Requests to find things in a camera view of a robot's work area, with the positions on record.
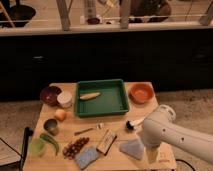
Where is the grey blue towel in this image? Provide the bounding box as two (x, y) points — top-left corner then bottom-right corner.
(119, 139), (144, 160)

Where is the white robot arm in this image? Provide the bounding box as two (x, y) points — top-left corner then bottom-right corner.
(138, 105), (213, 164)

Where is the green plastic tray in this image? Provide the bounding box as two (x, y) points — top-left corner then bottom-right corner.
(75, 79), (129, 118)

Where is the wooden block eraser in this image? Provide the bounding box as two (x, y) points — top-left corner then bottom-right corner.
(97, 130), (117, 155)

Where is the orange bowl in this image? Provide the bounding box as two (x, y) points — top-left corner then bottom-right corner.
(129, 83), (154, 104)

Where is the blue sponge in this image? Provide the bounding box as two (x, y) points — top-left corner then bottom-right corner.
(75, 147), (99, 170)

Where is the bunch of dark grapes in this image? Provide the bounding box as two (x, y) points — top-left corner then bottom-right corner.
(62, 137), (89, 159)

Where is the yellow corn cob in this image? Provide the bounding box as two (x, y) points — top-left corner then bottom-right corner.
(80, 92), (101, 100)

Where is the white cup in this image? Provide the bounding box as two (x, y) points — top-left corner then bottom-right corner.
(57, 91), (72, 108)

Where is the small metal cup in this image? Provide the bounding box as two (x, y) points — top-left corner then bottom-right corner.
(43, 119), (59, 136)

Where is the green chili pepper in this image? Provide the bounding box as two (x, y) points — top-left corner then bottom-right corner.
(40, 133), (59, 156)

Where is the green plastic cup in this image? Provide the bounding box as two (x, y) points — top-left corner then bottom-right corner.
(29, 138), (46, 157)

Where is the dark red bowl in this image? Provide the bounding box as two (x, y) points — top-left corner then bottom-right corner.
(40, 86), (62, 106)

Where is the black cable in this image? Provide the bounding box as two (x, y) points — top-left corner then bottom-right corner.
(175, 158), (198, 171)

